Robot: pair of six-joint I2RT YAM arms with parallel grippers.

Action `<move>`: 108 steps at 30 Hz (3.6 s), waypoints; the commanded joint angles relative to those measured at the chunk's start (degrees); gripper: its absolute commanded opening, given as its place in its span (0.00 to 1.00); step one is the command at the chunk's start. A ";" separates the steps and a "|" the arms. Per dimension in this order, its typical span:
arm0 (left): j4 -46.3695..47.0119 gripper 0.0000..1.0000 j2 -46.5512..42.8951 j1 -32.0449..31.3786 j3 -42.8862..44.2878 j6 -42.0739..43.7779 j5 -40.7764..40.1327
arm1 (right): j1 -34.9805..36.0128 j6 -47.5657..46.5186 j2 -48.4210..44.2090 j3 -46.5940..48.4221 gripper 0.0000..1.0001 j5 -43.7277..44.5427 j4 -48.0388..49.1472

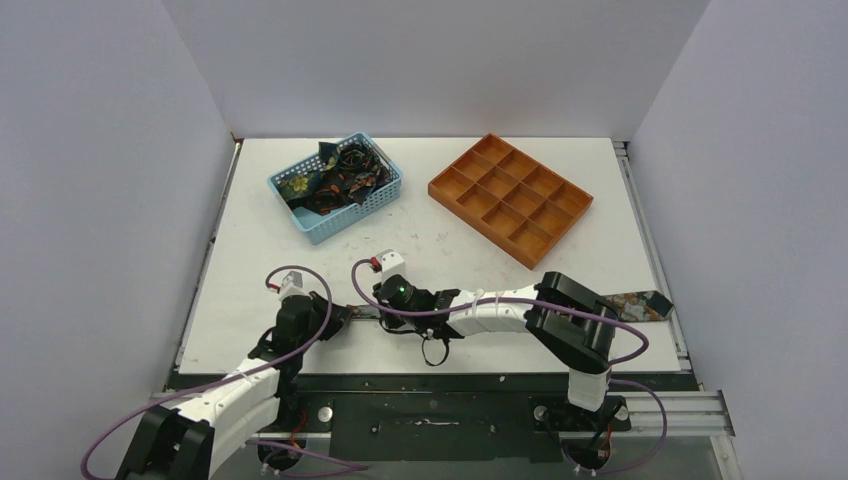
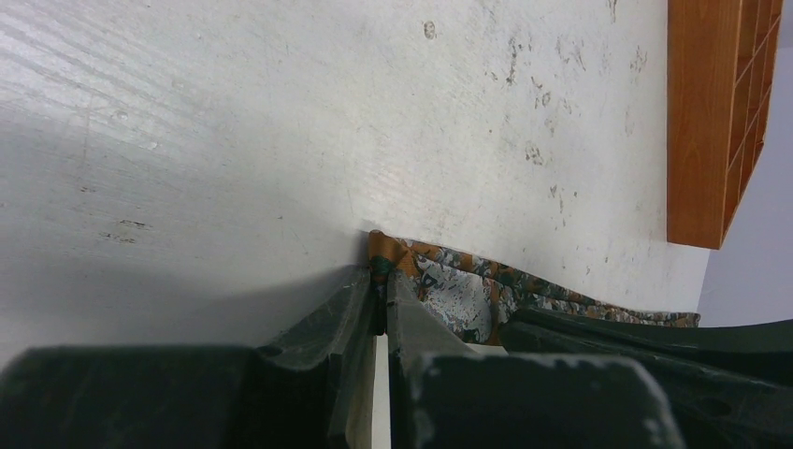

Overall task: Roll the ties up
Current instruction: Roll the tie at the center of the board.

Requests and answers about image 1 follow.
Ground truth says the orange floral necktie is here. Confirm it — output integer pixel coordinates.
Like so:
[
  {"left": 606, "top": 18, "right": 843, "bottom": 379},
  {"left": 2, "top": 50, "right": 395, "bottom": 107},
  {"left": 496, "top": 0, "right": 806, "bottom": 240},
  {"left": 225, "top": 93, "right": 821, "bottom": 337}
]
[{"left": 344, "top": 290, "right": 676, "bottom": 325}]

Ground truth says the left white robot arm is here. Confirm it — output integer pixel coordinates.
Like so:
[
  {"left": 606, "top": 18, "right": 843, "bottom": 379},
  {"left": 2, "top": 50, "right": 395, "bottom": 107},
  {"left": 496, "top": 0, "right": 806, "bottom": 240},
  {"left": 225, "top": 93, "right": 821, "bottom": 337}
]
[{"left": 117, "top": 292, "right": 353, "bottom": 479}]

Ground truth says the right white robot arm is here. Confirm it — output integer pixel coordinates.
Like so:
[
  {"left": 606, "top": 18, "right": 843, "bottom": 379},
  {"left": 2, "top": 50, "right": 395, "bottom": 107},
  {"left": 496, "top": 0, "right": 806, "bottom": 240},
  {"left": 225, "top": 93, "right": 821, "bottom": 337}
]
[{"left": 373, "top": 272, "right": 618, "bottom": 429}]

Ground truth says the light blue plastic basket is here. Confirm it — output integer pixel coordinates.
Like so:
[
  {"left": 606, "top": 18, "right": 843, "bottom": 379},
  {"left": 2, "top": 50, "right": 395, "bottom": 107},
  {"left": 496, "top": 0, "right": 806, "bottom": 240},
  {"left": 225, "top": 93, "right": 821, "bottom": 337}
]
[{"left": 267, "top": 132, "right": 403, "bottom": 245}]

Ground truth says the black tie with orange swirls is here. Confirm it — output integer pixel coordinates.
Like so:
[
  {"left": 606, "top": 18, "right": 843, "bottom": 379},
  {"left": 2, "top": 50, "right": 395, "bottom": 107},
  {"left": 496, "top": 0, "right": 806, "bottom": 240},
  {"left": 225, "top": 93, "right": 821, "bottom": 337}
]
[{"left": 302, "top": 142, "right": 390, "bottom": 216}]

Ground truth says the dark tie with yellow flowers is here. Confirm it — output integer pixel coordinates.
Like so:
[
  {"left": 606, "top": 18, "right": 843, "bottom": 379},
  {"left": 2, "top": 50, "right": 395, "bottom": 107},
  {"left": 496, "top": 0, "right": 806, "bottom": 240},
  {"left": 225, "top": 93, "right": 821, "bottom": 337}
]
[{"left": 277, "top": 172, "right": 323, "bottom": 209}]

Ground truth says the orange wooden compartment tray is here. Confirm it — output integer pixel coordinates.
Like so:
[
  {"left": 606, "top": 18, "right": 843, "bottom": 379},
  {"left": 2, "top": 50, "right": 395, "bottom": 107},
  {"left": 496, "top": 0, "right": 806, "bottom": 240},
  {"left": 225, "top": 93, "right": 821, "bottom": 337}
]
[{"left": 428, "top": 133, "right": 593, "bottom": 269}]

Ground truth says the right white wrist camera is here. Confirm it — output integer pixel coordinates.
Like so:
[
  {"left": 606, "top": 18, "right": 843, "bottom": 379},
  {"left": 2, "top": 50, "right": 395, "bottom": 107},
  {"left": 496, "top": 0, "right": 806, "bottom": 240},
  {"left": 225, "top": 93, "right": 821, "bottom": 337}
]
[{"left": 372, "top": 249, "right": 407, "bottom": 282}]

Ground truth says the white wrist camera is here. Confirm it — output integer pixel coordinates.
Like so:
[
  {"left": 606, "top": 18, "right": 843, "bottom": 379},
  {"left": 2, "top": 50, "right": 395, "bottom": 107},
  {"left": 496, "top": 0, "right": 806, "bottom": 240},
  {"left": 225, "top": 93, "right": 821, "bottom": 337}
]
[
  {"left": 278, "top": 271, "right": 307, "bottom": 301},
  {"left": 372, "top": 249, "right": 407, "bottom": 282}
]

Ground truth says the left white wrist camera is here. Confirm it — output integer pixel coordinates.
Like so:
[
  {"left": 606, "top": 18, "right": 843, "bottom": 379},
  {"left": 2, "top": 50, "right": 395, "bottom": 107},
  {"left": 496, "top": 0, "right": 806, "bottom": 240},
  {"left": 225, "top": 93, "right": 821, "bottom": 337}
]
[{"left": 278, "top": 271, "right": 307, "bottom": 301}]

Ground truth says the black metal base plate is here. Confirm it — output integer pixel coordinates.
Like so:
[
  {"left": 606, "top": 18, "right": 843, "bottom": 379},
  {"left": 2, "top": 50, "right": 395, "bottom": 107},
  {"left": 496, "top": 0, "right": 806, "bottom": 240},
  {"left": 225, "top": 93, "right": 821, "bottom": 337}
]
[{"left": 164, "top": 372, "right": 634, "bottom": 465}]

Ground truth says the aluminium frame rail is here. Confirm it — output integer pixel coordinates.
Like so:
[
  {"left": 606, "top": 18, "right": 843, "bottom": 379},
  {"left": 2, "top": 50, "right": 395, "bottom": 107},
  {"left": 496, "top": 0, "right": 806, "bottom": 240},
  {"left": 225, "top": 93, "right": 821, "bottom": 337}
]
[{"left": 612, "top": 140, "right": 744, "bottom": 479}]

